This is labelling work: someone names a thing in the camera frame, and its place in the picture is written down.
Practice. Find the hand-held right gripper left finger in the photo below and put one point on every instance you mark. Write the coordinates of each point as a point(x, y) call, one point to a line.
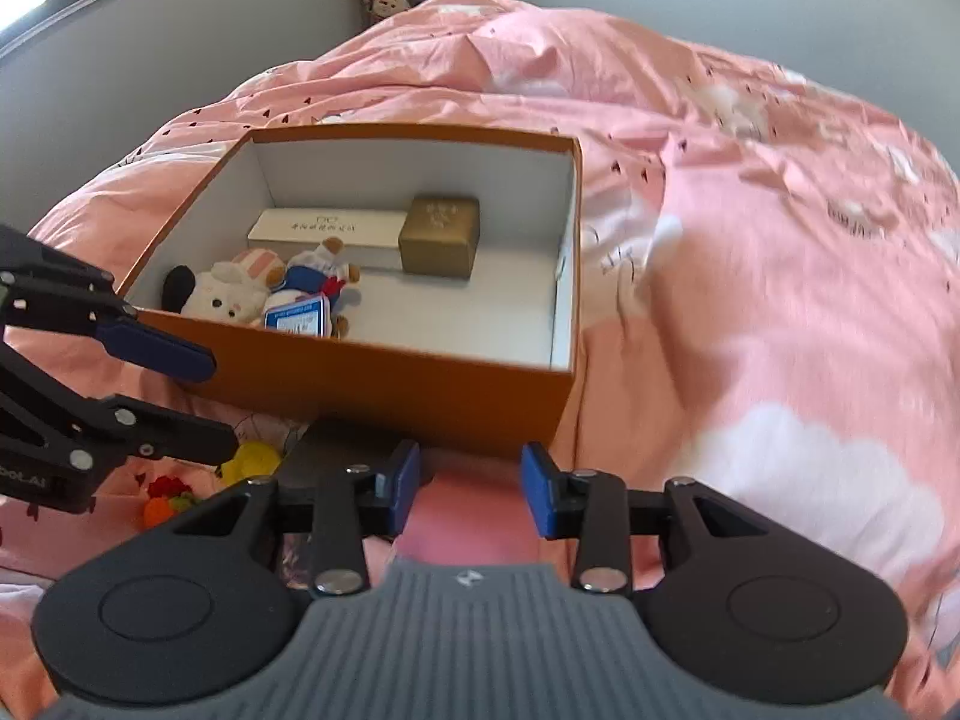
point(409, 484)

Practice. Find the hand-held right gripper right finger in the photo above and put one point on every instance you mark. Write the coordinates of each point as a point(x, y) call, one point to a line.
point(536, 487)

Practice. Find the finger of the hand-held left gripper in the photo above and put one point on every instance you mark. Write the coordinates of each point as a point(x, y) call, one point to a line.
point(180, 435)
point(157, 349)

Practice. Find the pink case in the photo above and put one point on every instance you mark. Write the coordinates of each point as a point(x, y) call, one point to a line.
point(472, 517)

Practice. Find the yellow round toy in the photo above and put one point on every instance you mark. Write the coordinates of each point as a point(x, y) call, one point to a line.
point(251, 461)

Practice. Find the orange crocheted toy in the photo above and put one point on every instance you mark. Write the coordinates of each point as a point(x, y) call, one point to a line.
point(161, 514)

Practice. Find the dark case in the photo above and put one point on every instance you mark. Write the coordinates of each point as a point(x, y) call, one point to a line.
point(337, 442)

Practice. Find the white plush toy black ear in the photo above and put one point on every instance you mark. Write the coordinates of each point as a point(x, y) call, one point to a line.
point(225, 292)

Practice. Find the orange cardboard box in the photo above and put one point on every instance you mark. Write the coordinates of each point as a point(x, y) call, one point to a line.
point(375, 397)

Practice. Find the blue card tag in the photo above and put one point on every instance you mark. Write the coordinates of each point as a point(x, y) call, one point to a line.
point(296, 317)

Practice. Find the white glasses case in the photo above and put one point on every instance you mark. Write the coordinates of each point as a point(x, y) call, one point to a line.
point(322, 229)

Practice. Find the gold box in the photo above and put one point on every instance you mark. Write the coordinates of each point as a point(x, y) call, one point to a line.
point(439, 240)

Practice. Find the pink printed blanket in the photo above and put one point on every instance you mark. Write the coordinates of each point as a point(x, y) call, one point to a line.
point(750, 240)

